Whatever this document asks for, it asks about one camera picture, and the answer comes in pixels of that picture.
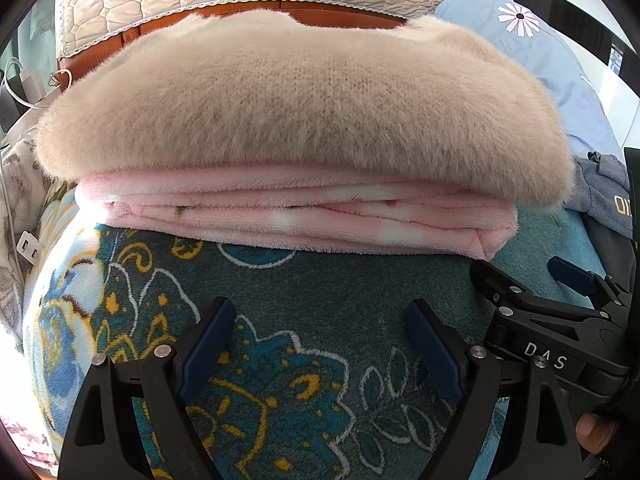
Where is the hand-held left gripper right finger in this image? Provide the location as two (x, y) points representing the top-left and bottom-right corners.
(404, 298), (585, 480)

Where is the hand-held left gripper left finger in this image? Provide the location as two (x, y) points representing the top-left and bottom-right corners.
(59, 296), (237, 480)

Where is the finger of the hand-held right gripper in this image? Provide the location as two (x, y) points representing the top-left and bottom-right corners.
(469, 259), (601, 326)
(547, 256), (628, 311)

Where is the beige fluffy sweater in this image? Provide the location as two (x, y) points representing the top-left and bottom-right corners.
(34, 10), (576, 211)

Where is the person's right hand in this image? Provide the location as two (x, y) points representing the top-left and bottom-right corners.
(575, 412), (623, 466)

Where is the teal floral blanket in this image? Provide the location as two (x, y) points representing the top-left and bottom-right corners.
(20, 180), (601, 480)

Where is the pink fleece garment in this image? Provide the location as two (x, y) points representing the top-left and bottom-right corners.
(75, 172), (519, 261)

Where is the white power adapter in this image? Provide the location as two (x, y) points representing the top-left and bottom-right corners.
(17, 230), (43, 262)

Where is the blue daisy pillow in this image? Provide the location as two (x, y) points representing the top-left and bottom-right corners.
(434, 0), (623, 161)

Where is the wooden headboard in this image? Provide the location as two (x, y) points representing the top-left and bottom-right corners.
(57, 2), (406, 93)

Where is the white charging cable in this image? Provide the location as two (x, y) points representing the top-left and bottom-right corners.
(0, 57), (76, 111)

